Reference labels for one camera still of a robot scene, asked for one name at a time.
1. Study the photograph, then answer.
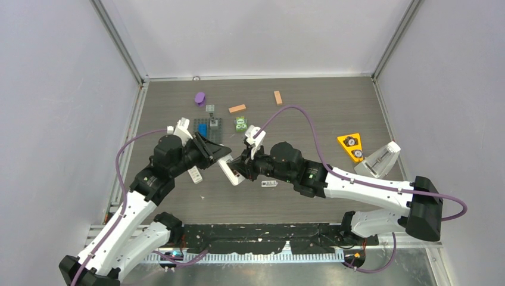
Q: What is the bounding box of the purple plastic piece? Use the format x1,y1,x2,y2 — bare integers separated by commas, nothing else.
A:
194,92,206,107

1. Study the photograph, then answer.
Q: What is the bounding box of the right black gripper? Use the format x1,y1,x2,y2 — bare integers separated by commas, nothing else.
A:
230,141,295,183

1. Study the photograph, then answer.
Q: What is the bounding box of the grey lego baseplate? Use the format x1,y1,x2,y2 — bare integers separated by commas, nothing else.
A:
193,118,223,144

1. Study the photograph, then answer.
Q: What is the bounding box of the orange wooden block right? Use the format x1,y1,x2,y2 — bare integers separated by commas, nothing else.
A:
273,91,283,105

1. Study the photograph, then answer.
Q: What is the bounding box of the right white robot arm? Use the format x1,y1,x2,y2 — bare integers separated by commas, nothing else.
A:
227,142,443,245

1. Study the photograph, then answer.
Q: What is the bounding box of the white metronome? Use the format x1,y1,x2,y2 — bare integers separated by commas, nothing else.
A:
354,141,401,179

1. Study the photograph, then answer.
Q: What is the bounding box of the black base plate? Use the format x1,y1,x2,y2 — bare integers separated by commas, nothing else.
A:
183,223,378,254

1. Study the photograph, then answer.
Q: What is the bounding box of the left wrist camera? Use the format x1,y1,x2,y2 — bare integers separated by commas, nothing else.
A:
166,117,193,146

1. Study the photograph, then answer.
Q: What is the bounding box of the blue lego brick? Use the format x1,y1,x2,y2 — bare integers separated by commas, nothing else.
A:
197,123,208,138

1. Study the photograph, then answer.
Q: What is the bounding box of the green owl toy block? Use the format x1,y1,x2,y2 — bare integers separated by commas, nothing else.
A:
235,116,248,132

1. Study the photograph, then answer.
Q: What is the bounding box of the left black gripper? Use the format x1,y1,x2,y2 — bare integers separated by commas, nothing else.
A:
170,132,230,178

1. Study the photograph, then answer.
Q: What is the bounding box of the grey lego tower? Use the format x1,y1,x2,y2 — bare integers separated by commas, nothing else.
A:
205,104,218,128

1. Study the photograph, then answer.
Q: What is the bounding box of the orange wooden block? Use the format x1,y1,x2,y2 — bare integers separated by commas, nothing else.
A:
228,104,247,114
273,91,283,105

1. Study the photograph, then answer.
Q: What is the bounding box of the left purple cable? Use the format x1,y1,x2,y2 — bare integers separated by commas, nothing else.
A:
68,127,170,286

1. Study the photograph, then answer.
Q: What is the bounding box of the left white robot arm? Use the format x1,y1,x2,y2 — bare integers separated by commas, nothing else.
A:
59,133,232,285

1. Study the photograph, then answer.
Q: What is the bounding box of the white remote control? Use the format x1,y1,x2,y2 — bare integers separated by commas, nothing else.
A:
188,166,203,184
217,154,245,186

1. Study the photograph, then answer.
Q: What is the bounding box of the orange wooden block left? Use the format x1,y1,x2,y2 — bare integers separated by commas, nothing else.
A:
228,104,247,114

